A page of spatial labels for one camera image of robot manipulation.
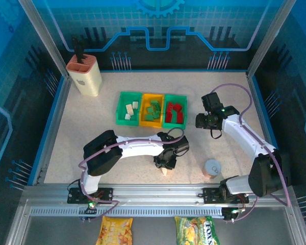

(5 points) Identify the green plastic bin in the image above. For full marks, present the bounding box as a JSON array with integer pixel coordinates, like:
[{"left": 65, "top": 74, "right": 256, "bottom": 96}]
[
  {"left": 162, "top": 93, "right": 188, "bottom": 130},
  {"left": 116, "top": 91, "right": 143, "bottom": 127}
]

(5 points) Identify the metal tin can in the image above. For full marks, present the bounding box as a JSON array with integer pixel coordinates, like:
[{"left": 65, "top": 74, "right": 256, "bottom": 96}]
[{"left": 203, "top": 159, "right": 222, "bottom": 180}]

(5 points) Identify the yellow plastic bin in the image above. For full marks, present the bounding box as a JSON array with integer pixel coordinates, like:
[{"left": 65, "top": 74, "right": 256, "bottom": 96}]
[{"left": 139, "top": 92, "right": 166, "bottom": 128}]

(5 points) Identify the green candy bag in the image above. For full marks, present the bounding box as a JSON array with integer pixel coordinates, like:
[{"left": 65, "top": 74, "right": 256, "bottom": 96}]
[{"left": 173, "top": 216, "right": 220, "bottom": 245}]

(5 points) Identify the yellow snack bag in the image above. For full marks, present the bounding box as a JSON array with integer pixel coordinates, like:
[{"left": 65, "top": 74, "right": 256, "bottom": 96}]
[{"left": 94, "top": 215, "right": 133, "bottom": 245}]

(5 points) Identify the cream knife block pink top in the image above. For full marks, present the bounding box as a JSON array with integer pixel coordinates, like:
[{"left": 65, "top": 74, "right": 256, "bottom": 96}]
[{"left": 66, "top": 55, "right": 103, "bottom": 97}]

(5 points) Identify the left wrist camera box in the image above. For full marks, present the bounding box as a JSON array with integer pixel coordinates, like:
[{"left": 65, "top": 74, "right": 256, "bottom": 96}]
[{"left": 175, "top": 139, "right": 190, "bottom": 156}]

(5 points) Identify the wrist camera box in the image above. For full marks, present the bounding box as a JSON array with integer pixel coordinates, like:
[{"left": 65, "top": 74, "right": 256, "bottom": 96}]
[
  {"left": 201, "top": 92, "right": 224, "bottom": 114},
  {"left": 175, "top": 139, "right": 190, "bottom": 156}
]

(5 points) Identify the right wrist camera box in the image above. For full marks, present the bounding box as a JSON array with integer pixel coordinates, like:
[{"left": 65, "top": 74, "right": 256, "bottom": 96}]
[{"left": 201, "top": 92, "right": 224, "bottom": 114}]

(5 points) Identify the aluminium front rail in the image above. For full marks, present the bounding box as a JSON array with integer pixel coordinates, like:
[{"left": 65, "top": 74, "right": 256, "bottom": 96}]
[{"left": 20, "top": 184, "right": 295, "bottom": 206}]

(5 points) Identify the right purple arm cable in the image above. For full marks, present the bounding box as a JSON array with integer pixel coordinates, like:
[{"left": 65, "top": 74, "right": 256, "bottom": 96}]
[{"left": 211, "top": 83, "right": 291, "bottom": 223}]

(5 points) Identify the slotted grey cable duct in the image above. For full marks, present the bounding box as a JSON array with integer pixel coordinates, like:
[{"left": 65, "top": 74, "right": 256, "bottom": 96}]
[{"left": 30, "top": 206, "right": 226, "bottom": 218}]

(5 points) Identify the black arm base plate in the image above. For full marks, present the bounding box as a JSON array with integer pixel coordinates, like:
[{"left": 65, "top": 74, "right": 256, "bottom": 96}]
[
  {"left": 202, "top": 187, "right": 249, "bottom": 205},
  {"left": 67, "top": 187, "right": 114, "bottom": 205}
]

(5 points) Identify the aluminium frame post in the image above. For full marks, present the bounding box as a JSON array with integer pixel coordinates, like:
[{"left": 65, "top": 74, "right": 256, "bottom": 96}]
[
  {"left": 17, "top": 0, "right": 71, "bottom": 79},
  {"left": 246, "top": 0, "right": 298, "bottom": 79}
]

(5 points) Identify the black knife handle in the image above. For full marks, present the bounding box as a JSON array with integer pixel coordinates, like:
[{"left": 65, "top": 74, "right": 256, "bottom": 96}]
[{"left": 70, "top": 34, "right": 86, "bottom": 64}]

